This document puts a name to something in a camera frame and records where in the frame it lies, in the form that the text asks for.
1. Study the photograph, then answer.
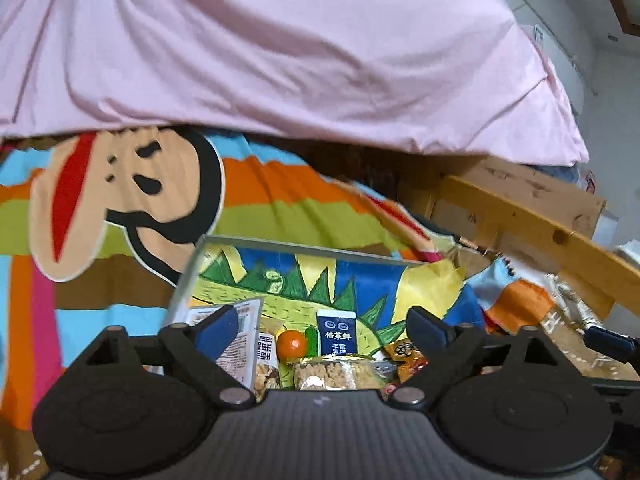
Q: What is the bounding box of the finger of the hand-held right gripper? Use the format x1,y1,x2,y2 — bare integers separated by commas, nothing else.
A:
589,378,640,411
584,324,640,364

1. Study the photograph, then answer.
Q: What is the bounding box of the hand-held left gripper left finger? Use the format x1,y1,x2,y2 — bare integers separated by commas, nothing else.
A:
75,304,256,408

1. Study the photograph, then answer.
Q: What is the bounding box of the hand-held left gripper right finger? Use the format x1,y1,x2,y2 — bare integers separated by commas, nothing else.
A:
390,306,566,406

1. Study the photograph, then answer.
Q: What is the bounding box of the white pink snack packet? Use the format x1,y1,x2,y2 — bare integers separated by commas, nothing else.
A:
186,297,264,397

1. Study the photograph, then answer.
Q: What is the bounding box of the golden orange packet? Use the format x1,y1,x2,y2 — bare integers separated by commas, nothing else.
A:
381,339,427,378

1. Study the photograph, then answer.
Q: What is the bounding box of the nut bar packet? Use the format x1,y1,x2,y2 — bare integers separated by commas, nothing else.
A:
252,332,282,404

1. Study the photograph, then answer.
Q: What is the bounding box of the clear packet of oranges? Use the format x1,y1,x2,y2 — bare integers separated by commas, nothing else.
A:
276,326,309,362

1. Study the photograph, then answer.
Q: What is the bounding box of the blue and white packet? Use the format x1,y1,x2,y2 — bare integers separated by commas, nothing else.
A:
316,310,357,357

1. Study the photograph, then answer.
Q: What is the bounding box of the metal tray with dinosaur picture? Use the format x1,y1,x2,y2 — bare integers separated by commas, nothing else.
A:
167,234,473,402

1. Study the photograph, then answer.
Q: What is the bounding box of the beige crisp bar packet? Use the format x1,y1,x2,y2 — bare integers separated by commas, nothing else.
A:
291,355,379,392

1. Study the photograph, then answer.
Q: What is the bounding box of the monkey print bed sheet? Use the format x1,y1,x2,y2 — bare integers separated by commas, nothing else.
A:
0,127,501,480

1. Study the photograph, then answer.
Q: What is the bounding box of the red patterned cloth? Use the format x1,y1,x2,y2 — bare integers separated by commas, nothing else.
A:
575,166,599,196

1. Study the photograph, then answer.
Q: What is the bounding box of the cardboard box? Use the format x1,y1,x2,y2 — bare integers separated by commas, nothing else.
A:
430,156,607,249

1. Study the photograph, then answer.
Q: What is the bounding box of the blue cloth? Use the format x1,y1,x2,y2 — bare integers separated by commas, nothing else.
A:
537,162,583,186

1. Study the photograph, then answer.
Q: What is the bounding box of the pink sheet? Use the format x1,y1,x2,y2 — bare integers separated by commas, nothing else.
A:
0,0,591,167

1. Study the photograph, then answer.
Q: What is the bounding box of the wooden bed frame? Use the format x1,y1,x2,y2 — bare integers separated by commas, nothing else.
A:
425,175,640,317

